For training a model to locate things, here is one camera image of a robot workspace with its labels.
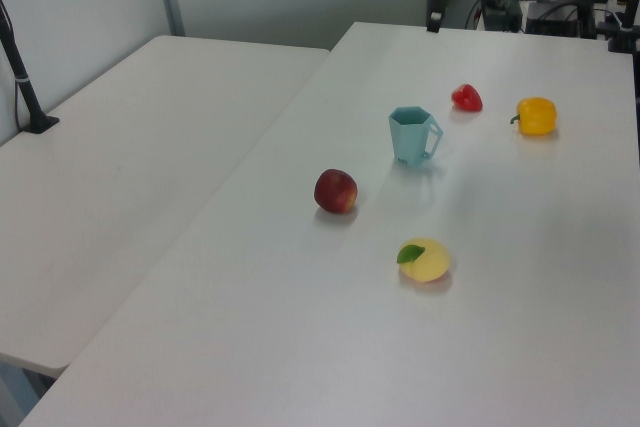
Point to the light blue hexagonal mug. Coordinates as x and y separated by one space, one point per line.
407 142

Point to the large black equipment box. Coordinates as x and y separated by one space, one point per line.
560 19

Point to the red strawberry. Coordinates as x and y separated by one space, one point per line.
467 98

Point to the black camera pole with base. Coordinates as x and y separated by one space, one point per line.
25 92

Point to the yellow bell pepper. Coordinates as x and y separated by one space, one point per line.
537 117

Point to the yellow peach with green leaf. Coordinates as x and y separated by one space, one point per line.
430 262

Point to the black pole with round clamp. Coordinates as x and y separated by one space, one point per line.
624 32

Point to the small black computer box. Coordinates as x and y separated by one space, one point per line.
500 12

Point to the red apple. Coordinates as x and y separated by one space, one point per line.
335 192

